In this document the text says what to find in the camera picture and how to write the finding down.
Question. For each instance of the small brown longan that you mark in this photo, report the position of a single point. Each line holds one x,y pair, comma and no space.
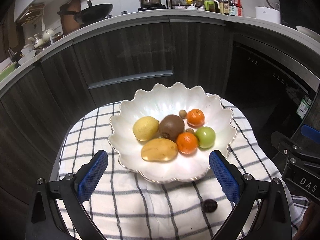
183,114
190,130

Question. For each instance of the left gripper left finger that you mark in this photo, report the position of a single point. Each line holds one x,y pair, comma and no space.
44,217

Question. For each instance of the white teapot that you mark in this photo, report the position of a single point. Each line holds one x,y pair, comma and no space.
47,34

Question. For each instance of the dark plum round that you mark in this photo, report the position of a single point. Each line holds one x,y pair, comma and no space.
208,206

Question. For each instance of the green white sticker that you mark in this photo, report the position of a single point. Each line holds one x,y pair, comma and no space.
304,106

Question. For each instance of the yellow lemon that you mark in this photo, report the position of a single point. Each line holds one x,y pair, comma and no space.
145,128

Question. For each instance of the red label bottle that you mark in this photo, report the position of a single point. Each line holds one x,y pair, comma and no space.
235,8

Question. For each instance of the yellow mango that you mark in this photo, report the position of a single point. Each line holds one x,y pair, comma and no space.
159,149

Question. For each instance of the orange tangerine in bowl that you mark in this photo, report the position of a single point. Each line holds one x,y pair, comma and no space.
195,118

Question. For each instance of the dark sauce bottle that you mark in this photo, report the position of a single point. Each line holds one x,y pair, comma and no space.
225,7

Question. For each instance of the green apple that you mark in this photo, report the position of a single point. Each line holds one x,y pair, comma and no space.
206,137

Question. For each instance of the brown kiwi fruit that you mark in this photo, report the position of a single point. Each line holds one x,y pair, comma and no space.
171,127

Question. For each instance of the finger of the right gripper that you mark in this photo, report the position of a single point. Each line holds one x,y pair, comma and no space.
284,145
311,133

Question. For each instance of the orange tangerine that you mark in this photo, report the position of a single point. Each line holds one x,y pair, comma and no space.
195,118
187,143

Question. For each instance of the person hand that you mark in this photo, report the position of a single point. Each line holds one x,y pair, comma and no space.
309,228

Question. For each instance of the black wok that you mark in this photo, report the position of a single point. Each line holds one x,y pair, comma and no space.
91,14

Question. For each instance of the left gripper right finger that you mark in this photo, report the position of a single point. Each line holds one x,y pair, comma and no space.
272,220

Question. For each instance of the green jar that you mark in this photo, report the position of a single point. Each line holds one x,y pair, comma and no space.
212,5

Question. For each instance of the white appliance box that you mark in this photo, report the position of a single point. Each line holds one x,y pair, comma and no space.
267,14

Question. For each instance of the white scalloped bowl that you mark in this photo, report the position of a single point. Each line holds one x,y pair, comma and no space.
159,102

